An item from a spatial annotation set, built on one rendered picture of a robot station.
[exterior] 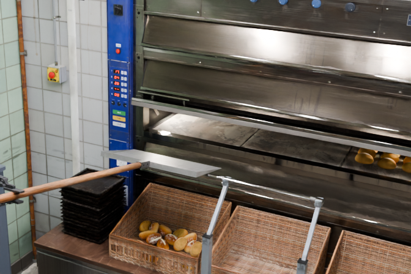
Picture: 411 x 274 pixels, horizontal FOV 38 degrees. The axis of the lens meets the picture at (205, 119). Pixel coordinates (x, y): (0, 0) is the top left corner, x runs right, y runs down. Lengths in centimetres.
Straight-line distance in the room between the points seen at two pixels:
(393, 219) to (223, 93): 112
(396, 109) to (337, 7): 58
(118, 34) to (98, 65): 27
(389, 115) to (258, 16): 84
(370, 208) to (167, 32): 146
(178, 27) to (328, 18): 84
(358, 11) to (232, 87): 79
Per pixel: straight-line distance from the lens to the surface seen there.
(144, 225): 365
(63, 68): 378
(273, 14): 312
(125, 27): 347
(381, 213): 328
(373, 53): 303
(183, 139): 349
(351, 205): 329
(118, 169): 275
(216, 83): 330
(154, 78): 346
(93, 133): 382
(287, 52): 311
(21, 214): 433
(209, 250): 297
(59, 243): 365
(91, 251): 354
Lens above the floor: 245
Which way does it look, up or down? 19 degrees down
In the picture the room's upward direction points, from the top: 2 degrees clockwise
